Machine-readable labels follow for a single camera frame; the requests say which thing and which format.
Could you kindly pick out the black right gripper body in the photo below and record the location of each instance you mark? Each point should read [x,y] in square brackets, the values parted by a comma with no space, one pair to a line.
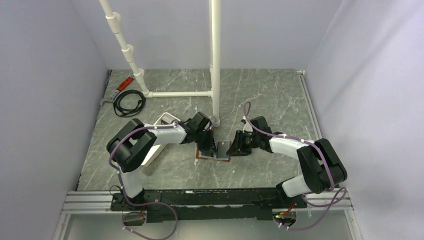
[246,142]

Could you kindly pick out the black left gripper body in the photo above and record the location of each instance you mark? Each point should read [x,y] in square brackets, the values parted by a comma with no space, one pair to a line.
[204,139]

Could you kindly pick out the dark grey credit card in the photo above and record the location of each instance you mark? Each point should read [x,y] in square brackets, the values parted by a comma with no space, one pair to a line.
[207,154]

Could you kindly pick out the brown leather card holder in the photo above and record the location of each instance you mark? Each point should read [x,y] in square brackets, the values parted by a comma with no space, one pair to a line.
[197,157]

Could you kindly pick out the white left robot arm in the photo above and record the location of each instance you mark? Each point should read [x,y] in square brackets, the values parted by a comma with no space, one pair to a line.
[130,146]

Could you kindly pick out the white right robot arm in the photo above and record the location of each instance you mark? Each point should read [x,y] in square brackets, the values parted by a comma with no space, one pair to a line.
[320,165]

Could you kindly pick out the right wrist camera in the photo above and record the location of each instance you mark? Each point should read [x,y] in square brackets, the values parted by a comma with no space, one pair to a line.
[260,125]

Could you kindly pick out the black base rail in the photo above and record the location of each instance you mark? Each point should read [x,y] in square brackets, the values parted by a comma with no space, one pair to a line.
[161,205]

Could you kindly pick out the red handled pliers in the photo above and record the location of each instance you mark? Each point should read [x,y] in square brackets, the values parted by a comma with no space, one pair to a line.
[125,83]

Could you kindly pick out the white PVC pipe frame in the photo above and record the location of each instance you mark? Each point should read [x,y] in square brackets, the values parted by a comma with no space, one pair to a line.
[169,34]

